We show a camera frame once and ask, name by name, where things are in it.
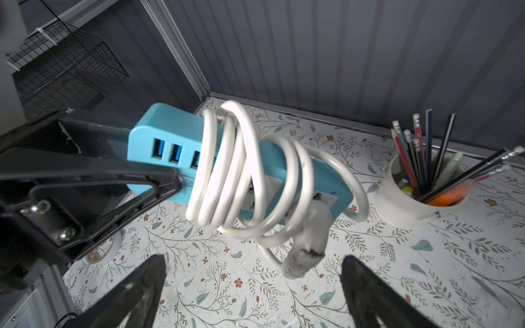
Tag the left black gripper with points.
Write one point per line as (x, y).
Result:
(66, 187)

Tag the tape roll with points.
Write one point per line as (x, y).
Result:
(105, 252)

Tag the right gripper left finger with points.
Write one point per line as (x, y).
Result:
(134, 301)

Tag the bundle of pens and pencils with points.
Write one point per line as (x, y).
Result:
(434, 178)

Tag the teal power strip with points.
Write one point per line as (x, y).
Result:
(171, 137)

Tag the floral table mat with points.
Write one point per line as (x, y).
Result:
(467, 271)

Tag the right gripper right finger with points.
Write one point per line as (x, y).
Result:
(372, 303)

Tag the white pen cup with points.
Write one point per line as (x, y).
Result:
(403, 211)

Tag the black wire basket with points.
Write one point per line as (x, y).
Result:
(61, 67)

